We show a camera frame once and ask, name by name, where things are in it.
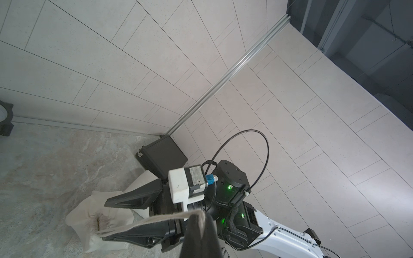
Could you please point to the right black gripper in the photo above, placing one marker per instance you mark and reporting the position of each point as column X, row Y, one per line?
column 167, row 233

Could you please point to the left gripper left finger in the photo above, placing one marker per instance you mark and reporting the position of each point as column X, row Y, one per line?
column 193, row 242

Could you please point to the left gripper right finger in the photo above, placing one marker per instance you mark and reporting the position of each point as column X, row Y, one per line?
column 211, row 246

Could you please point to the cream cloth soil bag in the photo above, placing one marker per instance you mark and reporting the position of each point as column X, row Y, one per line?
column 91, row 216

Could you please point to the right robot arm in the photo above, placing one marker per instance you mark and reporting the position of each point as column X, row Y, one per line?
column 241, row 226

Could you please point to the black hard case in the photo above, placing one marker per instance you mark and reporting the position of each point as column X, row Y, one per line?
column 161, row 156

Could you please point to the black round clock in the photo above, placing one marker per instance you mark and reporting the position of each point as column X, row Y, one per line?
column 6, row 118

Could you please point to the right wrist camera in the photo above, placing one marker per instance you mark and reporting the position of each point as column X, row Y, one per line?
column 188, row 187

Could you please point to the right corner aluminium post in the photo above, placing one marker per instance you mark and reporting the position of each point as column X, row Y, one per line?
column 232, row 72

